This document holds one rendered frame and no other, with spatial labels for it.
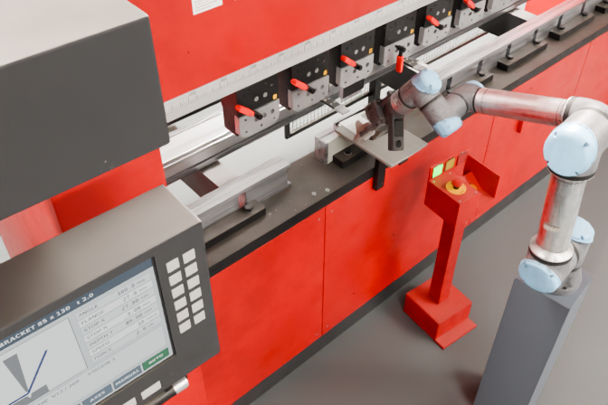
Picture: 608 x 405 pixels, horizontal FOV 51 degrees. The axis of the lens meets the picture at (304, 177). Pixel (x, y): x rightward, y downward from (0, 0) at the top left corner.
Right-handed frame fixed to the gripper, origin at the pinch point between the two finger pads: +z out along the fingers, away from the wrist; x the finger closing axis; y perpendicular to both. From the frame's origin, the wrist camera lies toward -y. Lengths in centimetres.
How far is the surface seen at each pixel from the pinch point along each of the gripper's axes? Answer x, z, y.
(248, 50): 45, -19, 21
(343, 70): 5.4, -7.8, 21.3
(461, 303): -70, 56, -55
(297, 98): 22.8, -3.4, 14.1
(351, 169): -6.4, 18.9, -2.5
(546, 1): -214, 46, 99
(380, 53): -12.7, -7.6, 27.5
